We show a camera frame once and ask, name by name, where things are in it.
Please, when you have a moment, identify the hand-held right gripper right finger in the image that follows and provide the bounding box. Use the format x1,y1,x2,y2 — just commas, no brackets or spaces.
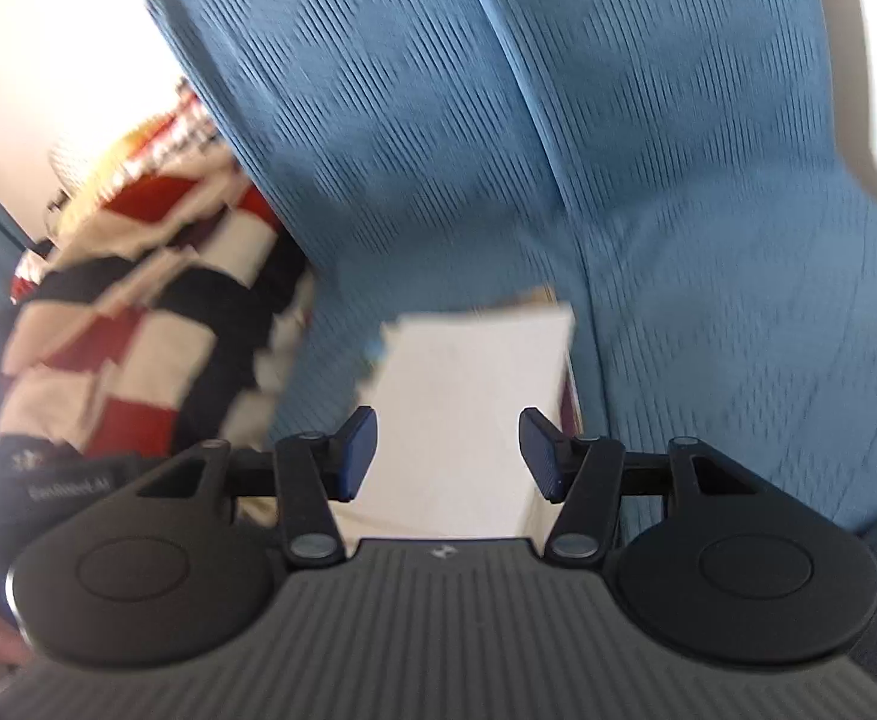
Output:
519,406,765,565

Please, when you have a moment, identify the white paper sheet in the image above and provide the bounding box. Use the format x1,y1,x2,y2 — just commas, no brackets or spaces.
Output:
329,304,578,541

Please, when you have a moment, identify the blue textured seat cushion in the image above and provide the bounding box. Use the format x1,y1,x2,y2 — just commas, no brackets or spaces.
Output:
146,0,597,436
446,0,877,541

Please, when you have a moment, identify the tan painting cover book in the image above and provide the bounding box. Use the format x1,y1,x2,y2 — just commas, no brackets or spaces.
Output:
476,283,560,316

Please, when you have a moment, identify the red white black striped blanket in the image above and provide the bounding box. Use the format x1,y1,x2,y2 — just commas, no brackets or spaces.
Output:
0,79,312,458

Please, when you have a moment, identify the yellow pillow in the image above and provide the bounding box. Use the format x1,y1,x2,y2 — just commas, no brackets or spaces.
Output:
56,116,185,233

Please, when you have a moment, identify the white quilted pillow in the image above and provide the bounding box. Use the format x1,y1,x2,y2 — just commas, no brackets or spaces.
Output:
49,142,110,188

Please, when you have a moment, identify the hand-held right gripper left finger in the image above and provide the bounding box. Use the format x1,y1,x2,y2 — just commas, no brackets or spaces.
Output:
134,405,378,567

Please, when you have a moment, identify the purple book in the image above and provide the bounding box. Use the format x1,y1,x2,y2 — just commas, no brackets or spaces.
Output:
558,367,585,436

